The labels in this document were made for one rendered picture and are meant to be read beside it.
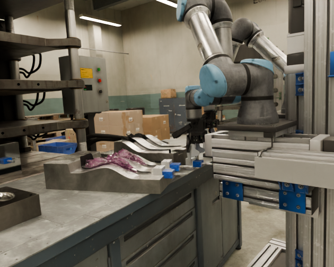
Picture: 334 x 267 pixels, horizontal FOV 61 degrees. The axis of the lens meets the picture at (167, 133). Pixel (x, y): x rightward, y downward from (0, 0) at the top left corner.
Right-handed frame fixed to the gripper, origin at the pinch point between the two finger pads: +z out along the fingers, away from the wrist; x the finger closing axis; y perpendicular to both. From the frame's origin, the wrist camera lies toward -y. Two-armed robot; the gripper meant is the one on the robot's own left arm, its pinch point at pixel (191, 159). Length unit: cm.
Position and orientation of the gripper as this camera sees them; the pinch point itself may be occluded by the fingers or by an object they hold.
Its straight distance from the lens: 139.7
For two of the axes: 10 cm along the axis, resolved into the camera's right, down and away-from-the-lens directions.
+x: 4.2, -1.4, 9.0
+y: 9.1, 0.0, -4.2
